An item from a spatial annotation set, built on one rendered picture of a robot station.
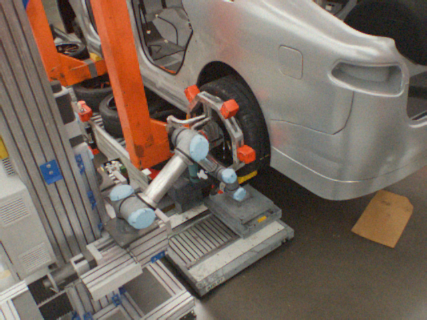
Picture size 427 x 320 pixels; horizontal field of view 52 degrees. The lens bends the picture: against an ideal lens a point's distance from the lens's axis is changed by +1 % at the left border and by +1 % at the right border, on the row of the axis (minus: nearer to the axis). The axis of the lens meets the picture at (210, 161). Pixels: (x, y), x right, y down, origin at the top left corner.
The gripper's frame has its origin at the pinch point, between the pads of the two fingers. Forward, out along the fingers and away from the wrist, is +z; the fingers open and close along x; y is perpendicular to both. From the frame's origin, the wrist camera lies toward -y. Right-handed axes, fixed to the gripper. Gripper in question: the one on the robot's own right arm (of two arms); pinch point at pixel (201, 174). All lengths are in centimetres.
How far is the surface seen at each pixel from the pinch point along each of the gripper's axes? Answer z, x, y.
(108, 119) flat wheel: 164, -25, -21
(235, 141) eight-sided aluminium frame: -11.3, -14.0, 23.4
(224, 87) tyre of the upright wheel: 11, -21, 50
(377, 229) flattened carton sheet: -64, -118, -45
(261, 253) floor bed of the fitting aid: -24, -41, -61
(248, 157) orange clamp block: -20.5, -17.6, 15.8
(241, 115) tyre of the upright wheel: -8.3, -19.2, 38.0
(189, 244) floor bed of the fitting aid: 19, -12, -68
